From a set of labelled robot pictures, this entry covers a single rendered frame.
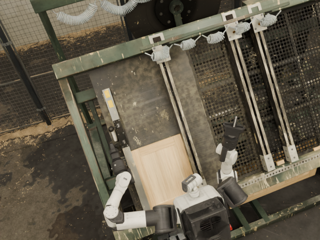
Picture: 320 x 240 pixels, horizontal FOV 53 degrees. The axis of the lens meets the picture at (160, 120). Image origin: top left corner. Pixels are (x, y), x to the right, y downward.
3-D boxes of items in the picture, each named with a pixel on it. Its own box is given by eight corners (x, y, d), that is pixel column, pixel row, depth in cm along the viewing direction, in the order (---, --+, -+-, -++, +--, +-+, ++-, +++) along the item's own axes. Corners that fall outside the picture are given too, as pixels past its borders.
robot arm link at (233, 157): (238, 149, 194) (237, 161, 205) (225, 143, 198) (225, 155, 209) (233, 157, 191) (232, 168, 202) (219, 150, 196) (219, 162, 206)
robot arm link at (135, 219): (107, 236, 181) (146, 232, 182) (104, 225, 172) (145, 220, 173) (107, 217, 189) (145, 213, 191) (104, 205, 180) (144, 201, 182)
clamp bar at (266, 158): (261, 170, 245) (278, 178, 222) (215, 17, 232) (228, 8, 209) (273, 166, 247) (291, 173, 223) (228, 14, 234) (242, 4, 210)
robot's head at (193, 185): (204, 187, 186) (201, 174, 183) (193, 197, 180) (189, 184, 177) (195, 185, 190) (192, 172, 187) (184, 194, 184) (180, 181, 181)
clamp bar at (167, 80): (196, 195, 238) (207, 206, 214) (146, 39, 224) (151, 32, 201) (209, 191, 239) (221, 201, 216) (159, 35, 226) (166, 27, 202)
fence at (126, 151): (145, 216, 232) (146, 218, 228) (102, 90, 221) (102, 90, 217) (152, 214, 233) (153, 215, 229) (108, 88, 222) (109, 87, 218)
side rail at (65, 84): (112, 226, 234) (112, 232, 223) (59, 81, 222) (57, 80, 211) (120, 223, 235) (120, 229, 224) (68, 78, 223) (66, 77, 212)
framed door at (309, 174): (228, 207, 297) (230, 209, 296) (229, 170, 260) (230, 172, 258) (313, 173, 310) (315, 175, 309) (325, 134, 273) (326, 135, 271)
